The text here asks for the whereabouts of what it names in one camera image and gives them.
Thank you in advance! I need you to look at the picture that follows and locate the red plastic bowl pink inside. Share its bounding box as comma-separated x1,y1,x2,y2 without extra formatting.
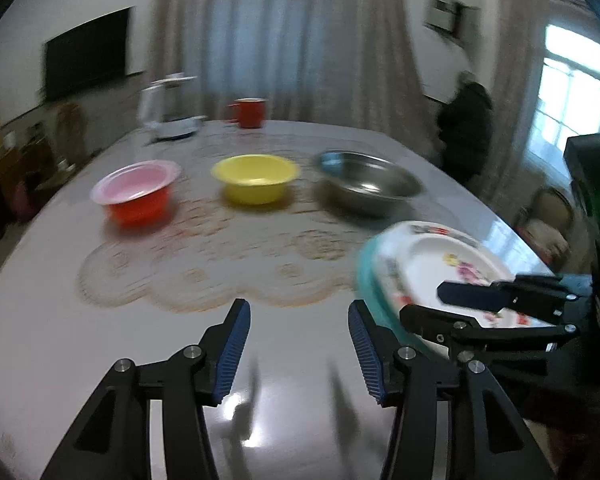
90,160,182,227

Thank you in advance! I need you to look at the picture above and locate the grey wall panel box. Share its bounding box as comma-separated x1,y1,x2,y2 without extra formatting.
425,0,481,43

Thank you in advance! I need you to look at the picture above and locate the cushioned wooden chair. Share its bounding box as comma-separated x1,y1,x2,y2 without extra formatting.
517,187,576,266

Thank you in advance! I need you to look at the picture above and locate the beige narrow curtain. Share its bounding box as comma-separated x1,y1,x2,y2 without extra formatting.
490,0,581,201

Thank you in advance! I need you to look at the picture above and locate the pink bag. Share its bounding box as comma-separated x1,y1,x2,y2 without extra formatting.
11,180,35,223

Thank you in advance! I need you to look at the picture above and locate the black wall television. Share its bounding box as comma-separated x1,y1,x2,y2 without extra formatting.
42,6,133,102

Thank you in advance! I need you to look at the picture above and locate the red mug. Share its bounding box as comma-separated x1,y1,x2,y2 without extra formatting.
225,98,268,129

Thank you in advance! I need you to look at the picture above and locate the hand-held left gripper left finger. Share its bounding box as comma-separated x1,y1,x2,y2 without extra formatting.
40,298,252,480

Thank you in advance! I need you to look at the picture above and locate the yellow plastic bowl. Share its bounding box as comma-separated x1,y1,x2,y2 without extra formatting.
211,154,301,206

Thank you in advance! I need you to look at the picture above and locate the stainless steel bowl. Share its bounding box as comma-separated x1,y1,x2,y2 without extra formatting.
314,151,425,218

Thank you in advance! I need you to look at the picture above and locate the small white floral plate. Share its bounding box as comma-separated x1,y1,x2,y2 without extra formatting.
405,237,516,328

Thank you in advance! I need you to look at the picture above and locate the large white patterned plate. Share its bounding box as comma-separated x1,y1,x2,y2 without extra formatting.
370,220,536,331

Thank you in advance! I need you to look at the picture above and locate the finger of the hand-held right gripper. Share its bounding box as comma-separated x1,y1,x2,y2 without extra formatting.
399,305,581,361
437,274,593,323

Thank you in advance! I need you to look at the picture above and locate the teal plastic plate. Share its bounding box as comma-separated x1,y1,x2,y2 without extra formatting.
356,237,431,346

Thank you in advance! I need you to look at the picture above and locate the wooden desk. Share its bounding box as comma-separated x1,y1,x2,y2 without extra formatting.
0,125,36,221

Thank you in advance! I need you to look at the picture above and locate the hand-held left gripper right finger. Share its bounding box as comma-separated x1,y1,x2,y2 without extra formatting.
348,300,556,480

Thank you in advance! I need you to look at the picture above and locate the carved wooden chair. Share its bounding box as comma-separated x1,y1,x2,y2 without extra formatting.
54,101,93,176

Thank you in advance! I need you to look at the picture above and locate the bright window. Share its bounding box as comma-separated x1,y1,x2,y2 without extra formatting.
525,24,600,173

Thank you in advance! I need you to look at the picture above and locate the beige wide curtain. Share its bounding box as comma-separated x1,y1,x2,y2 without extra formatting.
147,0,431,126

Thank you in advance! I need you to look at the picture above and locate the white electric kettle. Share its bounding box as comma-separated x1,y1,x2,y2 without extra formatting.
137,72,208,141

